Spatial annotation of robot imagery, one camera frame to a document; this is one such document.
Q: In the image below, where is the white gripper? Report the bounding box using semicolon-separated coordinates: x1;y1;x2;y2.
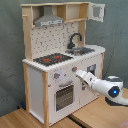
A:
76;70;97;90

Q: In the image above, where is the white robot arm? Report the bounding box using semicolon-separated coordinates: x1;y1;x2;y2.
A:
76;70;128;107

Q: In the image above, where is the white wooden toy kitchen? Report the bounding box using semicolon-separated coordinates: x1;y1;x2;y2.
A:
22;2;105;128

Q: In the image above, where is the right grey stove knob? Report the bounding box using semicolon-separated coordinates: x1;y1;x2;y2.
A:
72;66;78;72

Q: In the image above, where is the grey stove knob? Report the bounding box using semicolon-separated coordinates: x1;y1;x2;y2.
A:
54;73;60;79
72;66;78;72

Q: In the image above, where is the white lower cabinet door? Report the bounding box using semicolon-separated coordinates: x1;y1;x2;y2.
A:
77;70;99;106

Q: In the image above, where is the grey toy sink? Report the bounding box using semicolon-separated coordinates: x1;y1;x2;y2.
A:
66;47;94;56

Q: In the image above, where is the white oven door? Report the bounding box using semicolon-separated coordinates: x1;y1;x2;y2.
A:
55;83;74;112

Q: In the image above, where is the left grey stove knob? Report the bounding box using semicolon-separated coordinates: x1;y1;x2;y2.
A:
54;73;60;79

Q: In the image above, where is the black toy faucet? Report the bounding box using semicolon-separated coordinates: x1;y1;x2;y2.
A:
67;33;82;49

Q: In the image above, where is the black toy stovetop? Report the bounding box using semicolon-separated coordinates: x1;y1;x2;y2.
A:
34;53;71;66

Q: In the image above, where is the open white cabinet door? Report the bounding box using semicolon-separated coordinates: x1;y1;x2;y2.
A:
88;3;105;22

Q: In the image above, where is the grey range hood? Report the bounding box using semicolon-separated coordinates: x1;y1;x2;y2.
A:
34;5;64;27

